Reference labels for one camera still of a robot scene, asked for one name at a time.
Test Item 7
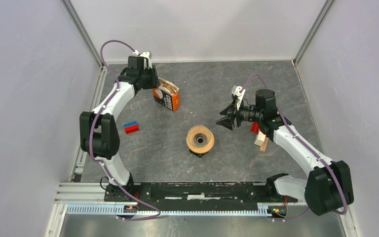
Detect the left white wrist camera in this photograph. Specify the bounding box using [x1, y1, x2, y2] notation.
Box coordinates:
[133, 50, 152, 69]

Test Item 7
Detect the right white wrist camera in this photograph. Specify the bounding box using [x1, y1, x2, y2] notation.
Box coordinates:
[231, 85, 246, 110]

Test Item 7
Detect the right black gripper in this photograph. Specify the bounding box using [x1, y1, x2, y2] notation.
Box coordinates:
[216, 99, 263, 131]

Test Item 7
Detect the red blue toy brick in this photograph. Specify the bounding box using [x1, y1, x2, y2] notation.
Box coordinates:
[123, 121, 140, 134]

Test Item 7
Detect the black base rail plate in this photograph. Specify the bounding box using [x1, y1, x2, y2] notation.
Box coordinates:
[103, 182, 297, 212]

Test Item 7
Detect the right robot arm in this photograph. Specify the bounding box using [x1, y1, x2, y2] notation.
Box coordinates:
[216, 86, 354, 216]

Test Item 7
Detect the white slotted cable duct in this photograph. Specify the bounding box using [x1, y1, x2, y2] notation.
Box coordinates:
[66, 204, 286, 217]

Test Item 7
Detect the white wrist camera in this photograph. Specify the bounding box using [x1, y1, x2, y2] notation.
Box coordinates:
[133, 50, 152, 69]
[231, 85, 246, 110]

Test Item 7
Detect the dark glass carafe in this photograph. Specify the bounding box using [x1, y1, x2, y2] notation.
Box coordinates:
[190, 151, 208, 158]

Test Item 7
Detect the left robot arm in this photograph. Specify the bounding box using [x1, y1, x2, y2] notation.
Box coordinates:
[79, 51, 160, 201]

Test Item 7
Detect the orange coffee filter box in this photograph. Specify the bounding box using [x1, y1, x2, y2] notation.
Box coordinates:
[152, 78, 180, 112]

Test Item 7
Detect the red curved toy block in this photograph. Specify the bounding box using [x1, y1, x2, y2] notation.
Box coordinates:
[251, 122, 260, 134]

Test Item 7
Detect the brown flat wooden block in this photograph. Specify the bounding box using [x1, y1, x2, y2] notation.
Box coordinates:
[260, 137, 269, 152]

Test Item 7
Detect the clear glass dripper cone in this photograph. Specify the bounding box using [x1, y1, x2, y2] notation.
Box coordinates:
[189, 126, 212, 148]

